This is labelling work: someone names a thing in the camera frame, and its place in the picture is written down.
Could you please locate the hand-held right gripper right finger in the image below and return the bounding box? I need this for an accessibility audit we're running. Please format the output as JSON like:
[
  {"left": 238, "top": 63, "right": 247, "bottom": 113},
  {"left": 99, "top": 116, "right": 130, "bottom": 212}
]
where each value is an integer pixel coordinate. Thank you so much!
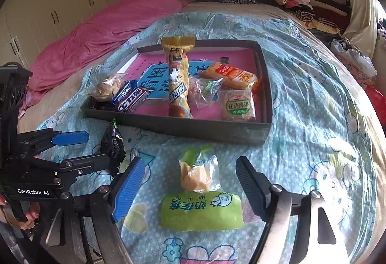
[{"left": 236, "top": 156, "right": 352, "bottom": 264}]

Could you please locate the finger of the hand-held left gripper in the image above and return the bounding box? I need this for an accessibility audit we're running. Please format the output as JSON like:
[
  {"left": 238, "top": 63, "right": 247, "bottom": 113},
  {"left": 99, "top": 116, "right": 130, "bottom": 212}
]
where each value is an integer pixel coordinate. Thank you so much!
[
  {"left": 18, "top": 153, "right": 112, "bottom": 184},
  {"left": 16, "top": 130, "right": 90, "bottom": 156}
]

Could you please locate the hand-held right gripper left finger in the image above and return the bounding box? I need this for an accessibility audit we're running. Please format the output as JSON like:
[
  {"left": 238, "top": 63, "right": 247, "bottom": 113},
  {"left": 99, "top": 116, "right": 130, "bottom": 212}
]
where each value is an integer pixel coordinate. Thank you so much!
[{"left": 41, "top": 156, "right": 147, "bottom": 264}]

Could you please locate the black and green snack packet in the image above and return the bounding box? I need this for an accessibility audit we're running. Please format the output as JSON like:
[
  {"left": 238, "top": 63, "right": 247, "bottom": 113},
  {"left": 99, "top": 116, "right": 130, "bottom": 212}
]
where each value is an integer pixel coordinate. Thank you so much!
[{"left": 100, "top": 119, "right": 125, "bottom": 168}]

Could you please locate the clear yellow cake packet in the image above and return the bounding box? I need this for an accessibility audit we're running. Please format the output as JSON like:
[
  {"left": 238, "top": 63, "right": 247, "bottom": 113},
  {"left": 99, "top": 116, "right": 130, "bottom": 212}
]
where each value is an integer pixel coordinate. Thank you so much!
[{"left": 179, "top": 145, "right": 219, "bottom": 192}]

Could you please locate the green milk bar packet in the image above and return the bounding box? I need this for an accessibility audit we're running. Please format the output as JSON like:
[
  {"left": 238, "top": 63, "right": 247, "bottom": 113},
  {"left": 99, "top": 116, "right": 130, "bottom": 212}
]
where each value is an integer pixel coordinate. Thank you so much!
[{"left": 159, "top": 190, "right": 244, "bottom": 231}]

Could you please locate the brown crispy snack packet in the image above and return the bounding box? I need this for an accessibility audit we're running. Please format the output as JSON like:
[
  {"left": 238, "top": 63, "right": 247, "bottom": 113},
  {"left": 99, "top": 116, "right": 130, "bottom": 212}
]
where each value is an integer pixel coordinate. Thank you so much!
[{"left": 90, "top": 74, "right": 125, "bottom": 103}]

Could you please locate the dark cardboard box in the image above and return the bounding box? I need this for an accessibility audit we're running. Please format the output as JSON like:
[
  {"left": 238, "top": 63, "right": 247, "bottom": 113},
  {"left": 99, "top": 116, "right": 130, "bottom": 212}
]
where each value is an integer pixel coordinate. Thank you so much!
[{"left": 80, "top": 39, "right": 273, "bottom": 145}]

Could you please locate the dark blue wafer bar packet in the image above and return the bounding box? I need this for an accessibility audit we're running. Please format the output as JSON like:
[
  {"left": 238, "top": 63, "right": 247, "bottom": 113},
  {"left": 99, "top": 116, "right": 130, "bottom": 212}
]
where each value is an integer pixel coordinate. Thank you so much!
[{"left": 117, "top": 87, "right": 153, "bottom": 114}]

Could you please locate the round biscuit packet green label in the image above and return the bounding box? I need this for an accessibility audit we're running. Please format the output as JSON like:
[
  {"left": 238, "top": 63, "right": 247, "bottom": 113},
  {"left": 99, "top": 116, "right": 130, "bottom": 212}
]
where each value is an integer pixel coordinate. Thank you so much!
[{"left": 220, "top": 88, "right": 256, "bottom": 123}]

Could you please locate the clear candied snack packet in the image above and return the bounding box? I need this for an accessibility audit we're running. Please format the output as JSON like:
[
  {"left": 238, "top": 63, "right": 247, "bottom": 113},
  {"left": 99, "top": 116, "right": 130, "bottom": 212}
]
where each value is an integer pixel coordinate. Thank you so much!
[{"left": 188, "top": 77, "right": 225, "bottom": 109}]

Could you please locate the orange cracker packet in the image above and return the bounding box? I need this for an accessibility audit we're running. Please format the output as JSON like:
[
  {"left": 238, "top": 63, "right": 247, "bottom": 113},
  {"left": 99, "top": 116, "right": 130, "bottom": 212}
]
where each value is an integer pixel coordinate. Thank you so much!
[{"left": 205, "top": 61, "right": 263, "bottom": 91}]

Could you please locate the yellow bread packet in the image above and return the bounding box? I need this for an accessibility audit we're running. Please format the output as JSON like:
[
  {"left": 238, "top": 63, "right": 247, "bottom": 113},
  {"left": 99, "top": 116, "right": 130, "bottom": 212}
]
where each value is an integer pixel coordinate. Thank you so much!
[{"left": 161, "top": 36, "right": 196, "bottom": 118}]

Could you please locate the person's left hand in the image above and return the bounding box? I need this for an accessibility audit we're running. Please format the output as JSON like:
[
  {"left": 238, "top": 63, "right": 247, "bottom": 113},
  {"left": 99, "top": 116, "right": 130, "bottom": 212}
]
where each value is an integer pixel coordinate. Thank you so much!
[{"left": 0, "top": 196, "right": 41, "bottom": 231}]

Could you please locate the pink book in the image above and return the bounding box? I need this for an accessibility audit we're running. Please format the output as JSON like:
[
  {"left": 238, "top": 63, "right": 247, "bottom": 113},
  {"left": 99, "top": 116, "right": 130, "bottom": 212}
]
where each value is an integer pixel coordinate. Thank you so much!
[{"left": 119, "top": 51, "right": 263, "bottom": 123}]

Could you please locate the pink blanket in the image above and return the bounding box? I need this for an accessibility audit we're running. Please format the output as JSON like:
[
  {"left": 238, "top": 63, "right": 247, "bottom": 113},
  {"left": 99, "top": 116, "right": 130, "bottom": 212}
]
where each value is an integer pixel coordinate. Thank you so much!
[{"left": 20, "top": 0, "right": 183, "bottom": 111}]

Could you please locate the red plastic bag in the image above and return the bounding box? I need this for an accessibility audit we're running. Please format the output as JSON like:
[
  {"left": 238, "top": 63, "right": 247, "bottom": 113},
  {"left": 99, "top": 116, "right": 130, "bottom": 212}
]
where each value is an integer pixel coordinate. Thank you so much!
[{"left": 365, "top": 86, "right": 386, "bottom": 129}]

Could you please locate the pink floral cloth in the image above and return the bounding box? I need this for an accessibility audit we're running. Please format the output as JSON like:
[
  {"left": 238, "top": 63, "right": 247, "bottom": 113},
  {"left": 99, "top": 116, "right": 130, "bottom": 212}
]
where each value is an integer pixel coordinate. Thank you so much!
[{"left": 341, "top": 59, "right": 380, "bottom": 93}]

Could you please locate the white crumpled cloth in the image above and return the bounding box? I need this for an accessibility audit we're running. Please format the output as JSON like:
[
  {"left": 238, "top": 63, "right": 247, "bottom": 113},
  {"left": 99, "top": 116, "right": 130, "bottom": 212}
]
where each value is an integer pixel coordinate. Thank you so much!
[{"left": 329, "top": 39, "right": 377, "bottom": 78}]

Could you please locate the bed with beige sheet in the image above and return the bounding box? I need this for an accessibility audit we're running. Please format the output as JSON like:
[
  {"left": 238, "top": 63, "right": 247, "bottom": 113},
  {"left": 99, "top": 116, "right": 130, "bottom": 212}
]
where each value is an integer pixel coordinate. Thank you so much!
[{"left": 16, "top": 0, "right": 386, "bottom": 264}]

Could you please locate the pile of folded clothes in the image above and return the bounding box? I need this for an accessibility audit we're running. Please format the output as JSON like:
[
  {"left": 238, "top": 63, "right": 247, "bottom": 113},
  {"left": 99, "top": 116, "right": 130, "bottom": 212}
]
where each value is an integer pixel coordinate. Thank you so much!
[{"left": 272, "top": 0, "right": 353, "bottom": 35}]

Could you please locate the purple cloth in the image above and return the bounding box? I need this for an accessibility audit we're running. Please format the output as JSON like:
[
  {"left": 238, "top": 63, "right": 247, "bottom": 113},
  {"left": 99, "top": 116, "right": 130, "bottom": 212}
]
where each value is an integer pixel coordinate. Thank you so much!
[{"left": 375, "top": 18, "right": 386, "bottom": 50}]

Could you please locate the cream curtain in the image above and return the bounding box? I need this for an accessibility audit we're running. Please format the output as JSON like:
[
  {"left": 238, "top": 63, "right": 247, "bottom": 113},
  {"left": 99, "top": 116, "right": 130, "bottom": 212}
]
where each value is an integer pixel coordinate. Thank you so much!
[{"left": 342, "top": 0, "right": 379, "bottom": 49}]

